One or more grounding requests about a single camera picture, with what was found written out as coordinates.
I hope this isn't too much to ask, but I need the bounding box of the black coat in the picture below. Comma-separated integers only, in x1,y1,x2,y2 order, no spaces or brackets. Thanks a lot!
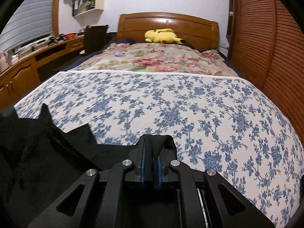
1,105,177,227

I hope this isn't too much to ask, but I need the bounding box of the blue floral white bedspread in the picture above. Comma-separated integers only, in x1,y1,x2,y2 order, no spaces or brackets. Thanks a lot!
14,70,303,227

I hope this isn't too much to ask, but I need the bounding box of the pink floral quilt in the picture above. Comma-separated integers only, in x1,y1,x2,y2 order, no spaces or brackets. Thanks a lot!
72,43,238,77

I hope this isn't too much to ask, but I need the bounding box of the yellow Pikachu plush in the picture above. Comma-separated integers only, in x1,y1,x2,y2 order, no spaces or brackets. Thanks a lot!
144,28,185,44

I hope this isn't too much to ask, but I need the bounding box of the wooden headboard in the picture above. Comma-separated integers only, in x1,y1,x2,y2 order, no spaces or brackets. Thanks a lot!
117,12,219,51

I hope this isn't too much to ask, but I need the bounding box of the dark desk chair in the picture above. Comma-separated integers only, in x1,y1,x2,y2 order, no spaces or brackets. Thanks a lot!
83,25,109,55

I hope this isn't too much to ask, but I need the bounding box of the red bowl on desk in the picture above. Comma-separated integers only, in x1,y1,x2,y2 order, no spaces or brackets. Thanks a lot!
65,32,77,40

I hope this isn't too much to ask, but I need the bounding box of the wooden desk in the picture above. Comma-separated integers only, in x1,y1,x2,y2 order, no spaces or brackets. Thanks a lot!
1,36,83,109

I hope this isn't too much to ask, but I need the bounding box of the wooden louvered wardrobe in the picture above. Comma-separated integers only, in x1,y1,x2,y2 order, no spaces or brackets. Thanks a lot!
227,0,303,139

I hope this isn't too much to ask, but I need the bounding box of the grey window blind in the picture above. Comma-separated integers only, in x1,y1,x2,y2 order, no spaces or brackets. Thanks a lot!
1,0,53,51

